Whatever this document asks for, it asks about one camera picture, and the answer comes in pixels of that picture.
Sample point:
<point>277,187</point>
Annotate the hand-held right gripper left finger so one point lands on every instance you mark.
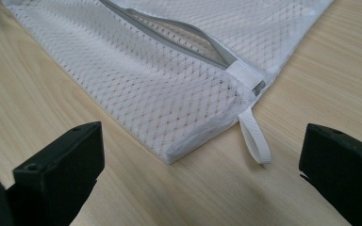
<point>59,169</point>

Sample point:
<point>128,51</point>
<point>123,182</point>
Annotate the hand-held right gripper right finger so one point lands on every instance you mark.
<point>342,169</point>

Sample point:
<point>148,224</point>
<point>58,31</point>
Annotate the white mesh laundry bag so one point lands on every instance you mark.
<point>138,78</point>

